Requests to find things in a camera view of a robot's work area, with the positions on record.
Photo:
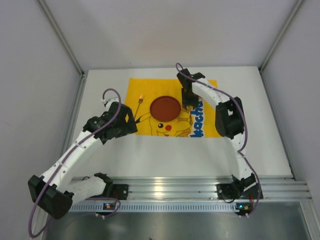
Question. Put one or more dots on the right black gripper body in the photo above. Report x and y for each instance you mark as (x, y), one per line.
(189, 100)

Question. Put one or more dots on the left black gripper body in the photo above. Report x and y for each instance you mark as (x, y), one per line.
(127, 120)

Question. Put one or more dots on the red plate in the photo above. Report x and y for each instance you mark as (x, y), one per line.
(165, 108)

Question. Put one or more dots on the copper fork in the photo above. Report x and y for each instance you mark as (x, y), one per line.
(140, 101)

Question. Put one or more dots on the yellow Pikachu placemat cloth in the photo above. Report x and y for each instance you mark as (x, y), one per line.
(203, 117)

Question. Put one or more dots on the gold spoon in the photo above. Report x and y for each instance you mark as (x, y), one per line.
(190, 109)

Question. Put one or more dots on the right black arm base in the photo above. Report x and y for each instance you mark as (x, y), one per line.
(244, 188)

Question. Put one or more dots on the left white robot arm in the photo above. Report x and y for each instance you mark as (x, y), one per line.
(53, 191)

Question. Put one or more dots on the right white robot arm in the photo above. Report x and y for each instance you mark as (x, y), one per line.
(229, 121)

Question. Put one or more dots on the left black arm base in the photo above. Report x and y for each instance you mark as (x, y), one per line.
(118, 191)

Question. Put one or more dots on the right aluminium frame post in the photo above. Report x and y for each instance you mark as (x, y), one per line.
(281, 34)

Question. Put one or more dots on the aluminium mounting rail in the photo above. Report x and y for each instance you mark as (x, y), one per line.
(274, 189)

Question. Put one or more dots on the perforated cable tray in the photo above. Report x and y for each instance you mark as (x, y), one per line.
(160, 207)

